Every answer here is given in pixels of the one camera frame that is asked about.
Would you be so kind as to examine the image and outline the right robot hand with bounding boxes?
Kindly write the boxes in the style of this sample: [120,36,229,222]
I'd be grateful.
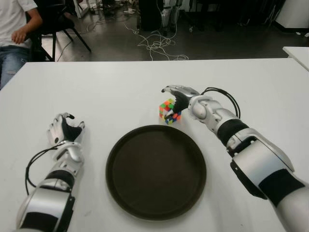
[161,84,201,119]

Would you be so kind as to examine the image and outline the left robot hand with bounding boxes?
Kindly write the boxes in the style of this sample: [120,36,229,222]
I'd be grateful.
[46,112,85,145]

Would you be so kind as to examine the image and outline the multicoloured Rubik's cube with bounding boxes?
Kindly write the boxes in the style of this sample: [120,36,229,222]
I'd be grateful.
[158,98,182,125]

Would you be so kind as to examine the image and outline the dark brown round plate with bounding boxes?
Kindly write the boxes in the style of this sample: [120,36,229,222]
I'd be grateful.
[105,124,208,221]

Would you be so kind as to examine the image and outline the white humanoid robot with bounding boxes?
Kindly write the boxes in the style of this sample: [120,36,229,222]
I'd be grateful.
[161,0,184,36]

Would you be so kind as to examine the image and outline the black cabinet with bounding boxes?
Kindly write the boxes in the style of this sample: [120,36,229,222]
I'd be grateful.
[139,0,165,31]

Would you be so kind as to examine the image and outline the black chair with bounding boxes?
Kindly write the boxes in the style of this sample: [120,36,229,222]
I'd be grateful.
[26,0,92,62]

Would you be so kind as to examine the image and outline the person in white shirt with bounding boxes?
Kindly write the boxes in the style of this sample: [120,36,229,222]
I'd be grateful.
[0,0,43,90]

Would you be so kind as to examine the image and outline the white side table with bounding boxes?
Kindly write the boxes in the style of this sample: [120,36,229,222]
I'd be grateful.
[282,46,309,73]

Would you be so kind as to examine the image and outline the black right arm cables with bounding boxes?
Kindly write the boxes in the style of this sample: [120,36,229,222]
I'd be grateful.
[200,87,241,119]

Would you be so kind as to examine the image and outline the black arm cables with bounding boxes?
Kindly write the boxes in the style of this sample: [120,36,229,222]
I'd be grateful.
[25,147,58,195]
[200,87,241,119]

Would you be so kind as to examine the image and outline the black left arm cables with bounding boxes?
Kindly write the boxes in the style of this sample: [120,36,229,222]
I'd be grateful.
[25,147,58,195]

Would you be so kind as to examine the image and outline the tangled white floor cable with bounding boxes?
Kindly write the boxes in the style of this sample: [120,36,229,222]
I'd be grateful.
[124,21,189,61]

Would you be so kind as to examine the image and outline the white frame desk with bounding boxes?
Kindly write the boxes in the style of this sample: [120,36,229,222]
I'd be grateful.
[72,0,96,19]

